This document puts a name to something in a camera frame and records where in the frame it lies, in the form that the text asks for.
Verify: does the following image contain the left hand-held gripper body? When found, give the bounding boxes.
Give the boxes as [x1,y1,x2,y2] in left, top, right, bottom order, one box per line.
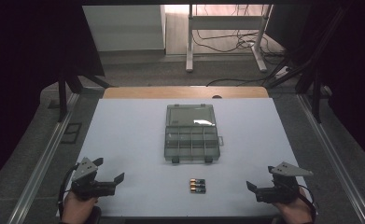
[70,157,118,201]

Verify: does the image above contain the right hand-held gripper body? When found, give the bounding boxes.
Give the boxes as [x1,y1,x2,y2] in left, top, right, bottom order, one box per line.
[254,161,315,205]

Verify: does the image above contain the person's left hand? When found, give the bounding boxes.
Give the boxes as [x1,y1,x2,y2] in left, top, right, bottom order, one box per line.
[61,189,99,224]

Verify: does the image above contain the person's right hand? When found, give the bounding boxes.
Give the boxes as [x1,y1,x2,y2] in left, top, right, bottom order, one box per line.
[271,186,314,224]

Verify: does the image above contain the dark floor hatch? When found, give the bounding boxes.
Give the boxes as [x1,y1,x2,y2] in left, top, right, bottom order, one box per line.
[60,122,83,145]

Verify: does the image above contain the black metal stand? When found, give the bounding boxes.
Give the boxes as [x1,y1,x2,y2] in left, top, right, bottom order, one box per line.
[262,6,346,124]
[56,72,113,123]

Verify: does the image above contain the clear plastic compartment box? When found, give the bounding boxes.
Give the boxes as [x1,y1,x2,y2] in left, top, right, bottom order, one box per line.
[163,103,225,165]

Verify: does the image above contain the white power strip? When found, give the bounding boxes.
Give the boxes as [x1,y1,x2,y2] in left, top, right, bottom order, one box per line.
[274,66,292,79]

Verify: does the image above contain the dark curtain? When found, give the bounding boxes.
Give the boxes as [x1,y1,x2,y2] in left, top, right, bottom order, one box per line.
[265,0,365,171]
[0,0,105,191]

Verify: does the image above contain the white cabinet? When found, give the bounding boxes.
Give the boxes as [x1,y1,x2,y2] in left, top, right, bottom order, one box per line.
[82,4,167,52]

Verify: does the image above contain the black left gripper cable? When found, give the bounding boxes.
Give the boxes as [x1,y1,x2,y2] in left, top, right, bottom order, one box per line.
[57,162,79,218]

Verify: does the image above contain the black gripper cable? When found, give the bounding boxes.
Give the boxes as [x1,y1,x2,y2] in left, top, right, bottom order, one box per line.
[297,184,318,217]
[57,162,79,218]

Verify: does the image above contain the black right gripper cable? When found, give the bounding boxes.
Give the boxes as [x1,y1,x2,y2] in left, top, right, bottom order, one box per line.
[297,184,318,217]

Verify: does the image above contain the aluminium rail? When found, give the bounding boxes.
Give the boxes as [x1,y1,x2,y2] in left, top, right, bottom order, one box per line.
[6,92,81,224]
[296,92,365,224]

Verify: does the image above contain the black floor cables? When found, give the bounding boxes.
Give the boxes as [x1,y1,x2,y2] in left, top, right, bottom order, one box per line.
[191,4,286,88]

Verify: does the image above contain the white desk frame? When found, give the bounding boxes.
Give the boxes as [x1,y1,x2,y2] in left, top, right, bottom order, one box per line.
[185,4,274,74]

